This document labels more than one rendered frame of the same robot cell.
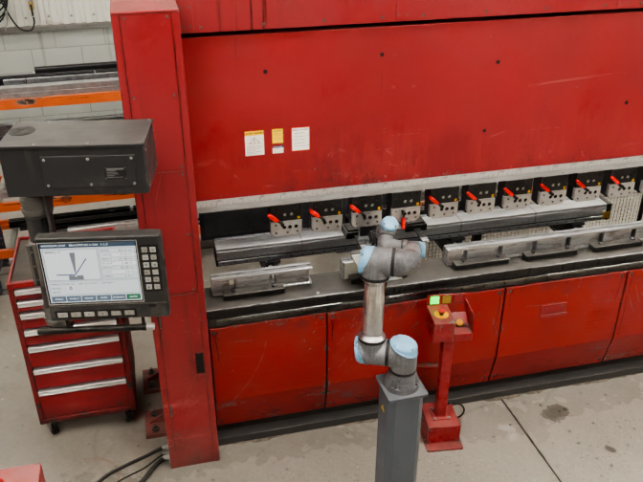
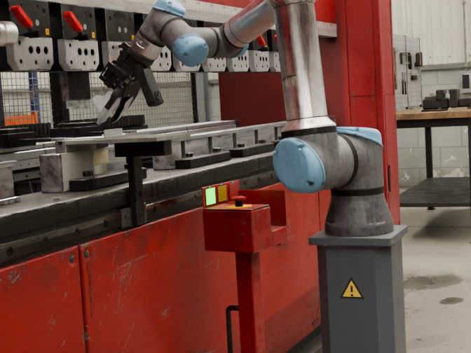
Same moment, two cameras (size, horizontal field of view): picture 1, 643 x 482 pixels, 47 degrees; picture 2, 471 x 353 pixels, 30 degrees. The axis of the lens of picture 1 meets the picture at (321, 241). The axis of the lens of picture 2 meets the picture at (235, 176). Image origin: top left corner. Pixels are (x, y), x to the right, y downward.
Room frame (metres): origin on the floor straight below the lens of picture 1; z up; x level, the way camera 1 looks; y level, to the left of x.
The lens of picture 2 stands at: (1.55, 1.32, 1.09)
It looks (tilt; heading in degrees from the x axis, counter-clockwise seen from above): 5 degrees down; 308
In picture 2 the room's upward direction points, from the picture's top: 3 degrees counter-clockwise
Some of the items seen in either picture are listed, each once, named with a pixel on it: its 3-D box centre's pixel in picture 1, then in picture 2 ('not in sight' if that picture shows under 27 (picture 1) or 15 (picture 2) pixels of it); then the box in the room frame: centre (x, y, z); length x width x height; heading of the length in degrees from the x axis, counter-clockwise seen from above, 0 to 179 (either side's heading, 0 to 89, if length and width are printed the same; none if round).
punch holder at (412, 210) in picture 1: (403, 203); (109, 41); (3.32, -0.41, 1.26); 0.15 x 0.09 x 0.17; 104
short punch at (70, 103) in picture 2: (368, 230); (76, 90); (3.29, -0.24, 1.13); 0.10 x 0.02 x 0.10; 104
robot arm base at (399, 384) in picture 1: (402, 375); (358, 209); (2.53, -0.35, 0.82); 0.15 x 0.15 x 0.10
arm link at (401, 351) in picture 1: (402, 353); (353, 156); (2.53, -0.34, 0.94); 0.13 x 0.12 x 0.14; 80
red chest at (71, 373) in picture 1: (79, 334); not in sight; (3.27, 1.30, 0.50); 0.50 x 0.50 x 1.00; 14
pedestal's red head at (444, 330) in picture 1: (449, 317); (244, 214); (3.07, -0.64, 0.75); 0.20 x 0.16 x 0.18; 97
